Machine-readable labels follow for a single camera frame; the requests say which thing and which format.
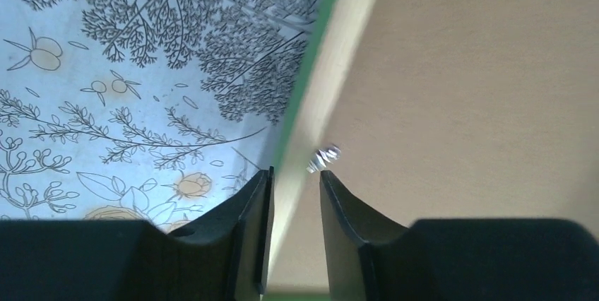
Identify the floral tablecloth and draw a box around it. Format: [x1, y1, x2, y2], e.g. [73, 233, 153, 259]
[1, 0, 321, 231]

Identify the wooden picture frame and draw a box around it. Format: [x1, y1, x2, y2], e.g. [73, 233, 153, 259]
[268, 0, 376, 278]

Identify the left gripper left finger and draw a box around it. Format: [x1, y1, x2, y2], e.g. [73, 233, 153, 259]
[1, 168, 275, 300]

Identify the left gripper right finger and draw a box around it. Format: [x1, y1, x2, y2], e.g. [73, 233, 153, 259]
[320, 170, 598, 300]

